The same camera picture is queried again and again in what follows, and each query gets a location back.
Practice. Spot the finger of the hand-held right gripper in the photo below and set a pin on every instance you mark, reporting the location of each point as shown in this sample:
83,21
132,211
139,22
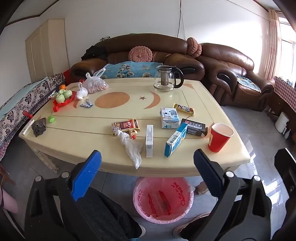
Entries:
286,166

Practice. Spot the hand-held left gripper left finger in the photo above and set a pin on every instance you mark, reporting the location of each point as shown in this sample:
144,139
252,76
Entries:
87,171

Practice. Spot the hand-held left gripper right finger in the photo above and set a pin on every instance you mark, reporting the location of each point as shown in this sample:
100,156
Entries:
207,171

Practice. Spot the black box with warning label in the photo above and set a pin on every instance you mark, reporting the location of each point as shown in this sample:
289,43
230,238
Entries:
194,127

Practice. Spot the pink trash bin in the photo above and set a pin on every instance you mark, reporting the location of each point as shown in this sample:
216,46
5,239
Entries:
163,201

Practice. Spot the red and gold packet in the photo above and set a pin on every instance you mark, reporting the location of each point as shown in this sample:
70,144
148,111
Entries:
126,124

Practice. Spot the person's left forearm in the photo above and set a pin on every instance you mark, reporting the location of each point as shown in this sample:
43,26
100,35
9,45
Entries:
10,201

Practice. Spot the beige slipper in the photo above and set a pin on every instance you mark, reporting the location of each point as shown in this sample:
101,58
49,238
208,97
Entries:
202,188

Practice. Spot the red paper cup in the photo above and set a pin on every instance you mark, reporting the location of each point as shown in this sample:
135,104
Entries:
218,139

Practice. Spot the blue and white medicine box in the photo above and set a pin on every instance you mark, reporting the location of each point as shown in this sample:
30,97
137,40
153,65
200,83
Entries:
175,140

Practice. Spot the white appliance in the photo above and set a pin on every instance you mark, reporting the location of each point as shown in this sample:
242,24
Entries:
281,122

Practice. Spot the cream wooden table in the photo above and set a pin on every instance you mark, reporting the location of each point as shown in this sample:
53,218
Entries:
161,165

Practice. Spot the person's left leg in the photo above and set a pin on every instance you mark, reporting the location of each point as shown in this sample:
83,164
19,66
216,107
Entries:
111,215

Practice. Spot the person's leg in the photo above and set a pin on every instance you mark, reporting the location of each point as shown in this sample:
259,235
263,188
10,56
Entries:
196,229
111,215

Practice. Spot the crumpled white tissue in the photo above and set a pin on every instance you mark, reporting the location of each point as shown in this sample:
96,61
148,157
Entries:
131,148

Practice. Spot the person's right leg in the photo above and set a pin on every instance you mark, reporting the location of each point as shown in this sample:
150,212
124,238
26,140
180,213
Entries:
196,229

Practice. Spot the person's right shoe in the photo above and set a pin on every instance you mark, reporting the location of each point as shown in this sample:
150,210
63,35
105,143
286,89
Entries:
182,226

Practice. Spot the green bottle cap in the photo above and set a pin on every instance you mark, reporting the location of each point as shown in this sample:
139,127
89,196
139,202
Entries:
51,118

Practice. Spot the white and blue milk carton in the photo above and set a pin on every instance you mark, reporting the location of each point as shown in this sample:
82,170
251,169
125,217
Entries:
170,118

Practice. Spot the narrow white box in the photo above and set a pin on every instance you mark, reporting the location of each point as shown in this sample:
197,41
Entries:
149,141

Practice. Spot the dark crumpled wrapper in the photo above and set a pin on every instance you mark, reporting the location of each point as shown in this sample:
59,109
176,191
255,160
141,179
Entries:
38,127

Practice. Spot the yellow snack bar wrapper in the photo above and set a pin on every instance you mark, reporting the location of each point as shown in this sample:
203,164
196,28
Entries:
183,109

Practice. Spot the blue and white candy wrappers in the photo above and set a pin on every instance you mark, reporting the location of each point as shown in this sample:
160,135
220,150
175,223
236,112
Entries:
86,103

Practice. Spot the red fruit tray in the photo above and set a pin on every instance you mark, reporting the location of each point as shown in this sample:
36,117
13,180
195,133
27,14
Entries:
64,103

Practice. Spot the white flat stick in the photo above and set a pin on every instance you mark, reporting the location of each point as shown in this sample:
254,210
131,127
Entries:
27,127

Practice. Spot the red checkered tablecloth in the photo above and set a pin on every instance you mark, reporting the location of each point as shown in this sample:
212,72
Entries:
285,89

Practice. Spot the small white plastic bag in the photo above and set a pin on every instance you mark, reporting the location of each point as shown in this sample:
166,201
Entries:
82,93

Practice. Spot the green apple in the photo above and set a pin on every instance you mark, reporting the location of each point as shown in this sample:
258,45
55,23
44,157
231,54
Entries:
62,92
68,93
60,98

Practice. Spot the small red object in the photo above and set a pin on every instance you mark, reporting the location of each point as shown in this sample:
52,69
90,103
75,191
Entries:
27,114

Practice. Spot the plastic bag of peanuts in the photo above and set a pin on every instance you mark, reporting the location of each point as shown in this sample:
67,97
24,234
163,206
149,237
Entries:
94,84

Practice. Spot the blue seat cushion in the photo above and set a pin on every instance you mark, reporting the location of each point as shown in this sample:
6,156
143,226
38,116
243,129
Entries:
248,83

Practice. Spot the pile of small snacks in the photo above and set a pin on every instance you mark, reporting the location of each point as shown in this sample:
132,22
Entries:
16,106

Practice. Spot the blue floral cloth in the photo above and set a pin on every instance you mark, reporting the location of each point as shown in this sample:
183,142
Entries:
131,69

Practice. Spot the brown leather armchair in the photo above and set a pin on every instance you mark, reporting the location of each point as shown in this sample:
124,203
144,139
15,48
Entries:
231,60

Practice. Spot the black clothing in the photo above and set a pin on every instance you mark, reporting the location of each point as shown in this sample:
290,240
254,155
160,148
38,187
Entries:
93,53

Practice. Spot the beige curtain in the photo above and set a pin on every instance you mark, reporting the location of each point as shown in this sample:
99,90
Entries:
272,46

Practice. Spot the round pink cushion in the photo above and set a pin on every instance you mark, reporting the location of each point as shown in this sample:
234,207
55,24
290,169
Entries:
140,54
193,47

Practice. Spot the brown leather sofa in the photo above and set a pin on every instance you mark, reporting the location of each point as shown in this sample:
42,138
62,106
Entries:
143,44

